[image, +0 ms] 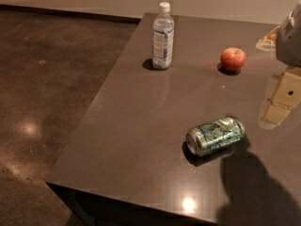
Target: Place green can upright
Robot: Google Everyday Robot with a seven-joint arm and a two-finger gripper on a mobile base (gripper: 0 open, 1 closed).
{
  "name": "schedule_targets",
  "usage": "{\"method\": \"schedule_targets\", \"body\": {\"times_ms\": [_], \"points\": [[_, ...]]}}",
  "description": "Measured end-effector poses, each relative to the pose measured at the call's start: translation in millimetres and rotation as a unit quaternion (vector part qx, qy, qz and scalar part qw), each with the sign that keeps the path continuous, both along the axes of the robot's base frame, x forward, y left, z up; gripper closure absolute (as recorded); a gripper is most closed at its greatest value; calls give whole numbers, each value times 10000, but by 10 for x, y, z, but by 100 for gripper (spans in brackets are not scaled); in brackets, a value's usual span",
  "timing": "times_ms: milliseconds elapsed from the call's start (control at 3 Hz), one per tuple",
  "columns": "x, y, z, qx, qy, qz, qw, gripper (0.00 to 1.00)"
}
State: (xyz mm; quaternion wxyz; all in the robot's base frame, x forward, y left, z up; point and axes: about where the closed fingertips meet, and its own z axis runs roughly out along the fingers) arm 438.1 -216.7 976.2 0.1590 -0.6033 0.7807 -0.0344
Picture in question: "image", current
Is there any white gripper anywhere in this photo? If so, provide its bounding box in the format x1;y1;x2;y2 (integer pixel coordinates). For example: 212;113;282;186
256;1;301;125

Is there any green soda can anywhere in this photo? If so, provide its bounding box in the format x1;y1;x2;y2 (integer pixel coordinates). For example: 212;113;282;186
186;116;246;156

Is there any red apple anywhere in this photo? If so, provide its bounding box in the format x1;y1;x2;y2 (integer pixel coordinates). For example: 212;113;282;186
220;47;246;73

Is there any clear plastic water bottle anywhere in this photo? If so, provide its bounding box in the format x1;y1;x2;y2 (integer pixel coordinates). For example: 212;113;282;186
152;2;175;70

